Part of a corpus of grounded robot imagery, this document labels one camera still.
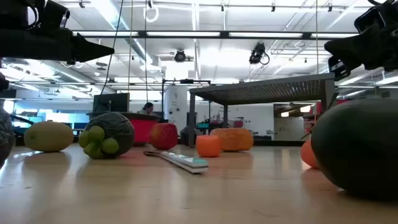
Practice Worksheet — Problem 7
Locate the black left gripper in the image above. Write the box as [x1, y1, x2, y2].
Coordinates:
[0, 27, 115, 65]

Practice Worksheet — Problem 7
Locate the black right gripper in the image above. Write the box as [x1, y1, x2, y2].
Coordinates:
[323, 24, 398, 82]

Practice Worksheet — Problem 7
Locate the dark green watermelon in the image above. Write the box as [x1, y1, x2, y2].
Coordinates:
[310, 98, 398, 202]

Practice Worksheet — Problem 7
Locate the red bowl with grey rim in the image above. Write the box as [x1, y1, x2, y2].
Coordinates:
[86, 111, 163, 147]

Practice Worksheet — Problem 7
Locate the small round orange fruit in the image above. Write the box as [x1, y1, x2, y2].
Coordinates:
[300, 139, 320, 169]

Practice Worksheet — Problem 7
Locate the red apple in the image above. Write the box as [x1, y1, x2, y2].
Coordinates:
[149, 122, 179, 151]

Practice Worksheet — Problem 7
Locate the dark purple textured cabbage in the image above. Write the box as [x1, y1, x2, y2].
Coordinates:
[0, 107, 16, 169]

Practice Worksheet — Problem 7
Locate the large wrinkled orange fruit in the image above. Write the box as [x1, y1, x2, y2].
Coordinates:
[210, 127, 254, 152]

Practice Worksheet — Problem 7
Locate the small orange blocky fruit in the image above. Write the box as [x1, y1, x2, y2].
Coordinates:
[195, 134, 221, 158]

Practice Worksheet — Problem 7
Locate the black monitor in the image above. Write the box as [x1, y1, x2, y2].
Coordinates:
[93, 92, 130, 114]

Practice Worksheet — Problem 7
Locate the person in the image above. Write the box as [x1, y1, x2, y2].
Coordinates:
[138, 102, 155, 116]

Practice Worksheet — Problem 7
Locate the green grape bunch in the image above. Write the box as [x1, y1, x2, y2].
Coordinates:
[78, 125, 120, 160]

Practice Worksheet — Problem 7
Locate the grey perforated metal shelf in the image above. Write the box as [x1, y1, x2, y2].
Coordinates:
[188, 73, 336, 149]

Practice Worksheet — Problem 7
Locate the white round column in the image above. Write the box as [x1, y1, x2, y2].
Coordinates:
[164, 85, 189, 134]

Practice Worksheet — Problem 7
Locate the white teal flat utensil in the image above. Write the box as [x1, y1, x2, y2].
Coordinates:
[142, 150, 210, 174]

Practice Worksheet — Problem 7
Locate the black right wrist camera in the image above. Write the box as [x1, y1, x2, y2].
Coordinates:
[354, 4, 388, 34]

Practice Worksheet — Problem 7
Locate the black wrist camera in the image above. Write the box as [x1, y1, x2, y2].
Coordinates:
[29, 0, 71, 30]
[354, 4, 388, 34]

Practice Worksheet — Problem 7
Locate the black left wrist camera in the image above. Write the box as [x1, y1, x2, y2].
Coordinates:
[29, 0, 71, 30]

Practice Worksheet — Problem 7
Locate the black ceiling camera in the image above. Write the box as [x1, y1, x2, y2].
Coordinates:
[248, 42, 270, 65]
[174, 49, 187, 63]

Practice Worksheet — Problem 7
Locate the black overhead frame bar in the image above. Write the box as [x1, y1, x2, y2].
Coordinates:
[72, 29, 360, 40]

